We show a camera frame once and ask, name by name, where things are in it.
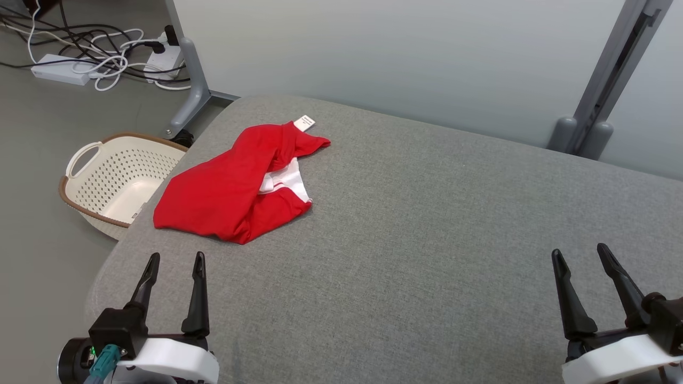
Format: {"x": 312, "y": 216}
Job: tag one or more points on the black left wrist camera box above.
{"x": 114, "y": 328}

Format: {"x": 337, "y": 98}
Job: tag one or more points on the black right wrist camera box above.
{"x": 667, "y": 320}

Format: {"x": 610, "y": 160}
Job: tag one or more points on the grey slanted partition leg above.
{"x": 195, "y": 85}

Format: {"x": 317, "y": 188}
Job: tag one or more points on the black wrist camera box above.
{"x": 114, "y": 328}
{"x": 667, "y": 320}

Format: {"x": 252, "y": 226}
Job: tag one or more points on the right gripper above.
{"x": 608, "y": 357}

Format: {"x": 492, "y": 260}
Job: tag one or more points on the grey partition post with feet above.
{"x": 603, "y": 90}

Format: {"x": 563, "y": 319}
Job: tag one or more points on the cream laundry basket brown rim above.
{"x": 133, "y": 192}

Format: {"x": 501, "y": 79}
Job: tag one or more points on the red white garment with tag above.
{"x": 224, "y": 186}

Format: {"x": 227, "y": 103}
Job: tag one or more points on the white power strip with plugs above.
{"x": 163, "y": 61}

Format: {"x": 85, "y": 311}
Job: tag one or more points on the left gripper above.
{"x": 171, "y": 360}

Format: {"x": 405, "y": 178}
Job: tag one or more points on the long white power strip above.
{"x": 58, "y": 69}

